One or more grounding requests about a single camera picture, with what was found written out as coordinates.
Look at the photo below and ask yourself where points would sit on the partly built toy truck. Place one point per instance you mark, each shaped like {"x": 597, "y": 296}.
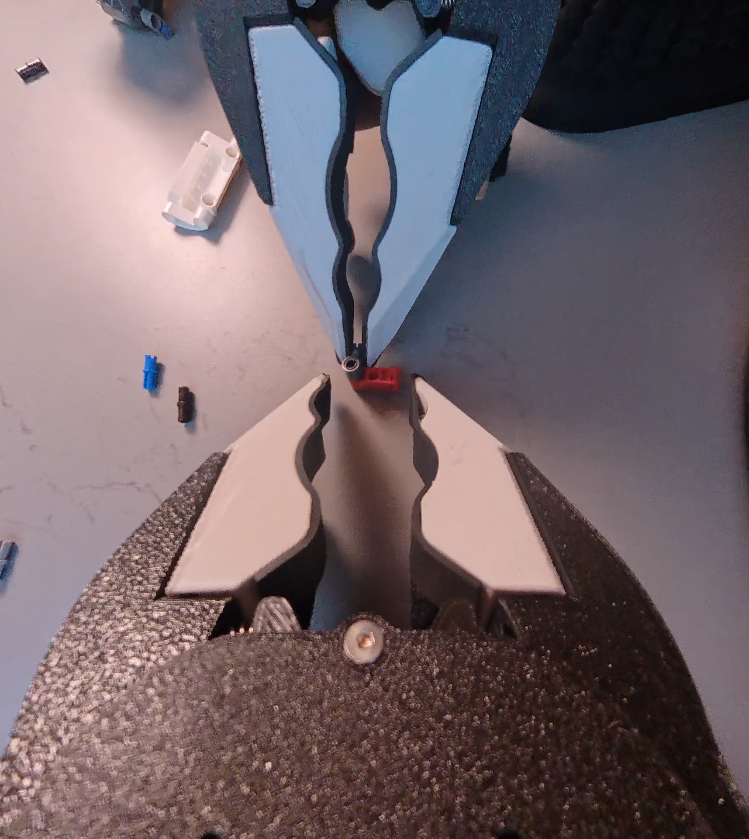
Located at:
{"x": 138, "y": 13}

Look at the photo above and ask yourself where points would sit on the dark grey toy connector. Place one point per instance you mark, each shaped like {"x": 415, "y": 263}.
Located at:
{"x": 350, "y": 362}

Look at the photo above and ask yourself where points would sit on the white toy panel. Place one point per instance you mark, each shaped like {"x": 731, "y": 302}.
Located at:
{"x": 204, "y": 183}

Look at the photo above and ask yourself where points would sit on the red toy connector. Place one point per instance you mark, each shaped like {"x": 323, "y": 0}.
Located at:
{"x": 377, "y": 379}

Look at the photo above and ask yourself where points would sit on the blue toy pin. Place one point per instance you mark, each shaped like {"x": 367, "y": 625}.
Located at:
{"x": 148, "y": 372}

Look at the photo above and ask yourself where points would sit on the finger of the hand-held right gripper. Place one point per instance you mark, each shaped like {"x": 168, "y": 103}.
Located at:
{"x": 295, "y": 131}
{"x": 433, "y": 151}

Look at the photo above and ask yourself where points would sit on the black toy pin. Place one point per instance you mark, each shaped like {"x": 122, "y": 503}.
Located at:
{"x": 184, "y": 404}
{"x": 30, "y": 69}

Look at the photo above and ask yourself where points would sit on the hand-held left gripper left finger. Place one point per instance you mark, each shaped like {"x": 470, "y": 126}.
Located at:
{"x": 250, "y": 524}

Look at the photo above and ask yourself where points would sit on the person's right forearm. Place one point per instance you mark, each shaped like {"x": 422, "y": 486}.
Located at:
{"x": 662, "y": 59}

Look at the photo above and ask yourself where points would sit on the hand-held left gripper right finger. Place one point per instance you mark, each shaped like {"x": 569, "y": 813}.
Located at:
{"x": 479, "y": 524}

